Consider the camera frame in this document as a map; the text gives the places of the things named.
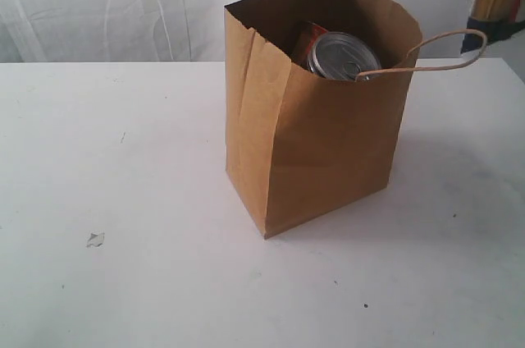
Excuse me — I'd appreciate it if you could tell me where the brown paper bag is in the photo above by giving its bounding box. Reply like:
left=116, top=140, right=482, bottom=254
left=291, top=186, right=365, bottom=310
left=224, top=0, right=427, bottom=238

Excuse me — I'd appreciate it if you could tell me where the silver pull-tab tin can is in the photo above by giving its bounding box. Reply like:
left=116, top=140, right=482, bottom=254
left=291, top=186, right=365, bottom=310
left=306, top=32, right=381, bottom=80

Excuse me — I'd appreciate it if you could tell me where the brown coffee pouch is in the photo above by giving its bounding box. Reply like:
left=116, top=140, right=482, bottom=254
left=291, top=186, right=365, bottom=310
left=290, top=21, right=328, bottom=66

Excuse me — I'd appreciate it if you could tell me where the small clear plastic scrap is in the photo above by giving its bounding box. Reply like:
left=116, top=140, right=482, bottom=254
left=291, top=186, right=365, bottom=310
left=86, top=232, right=105, bottom=248

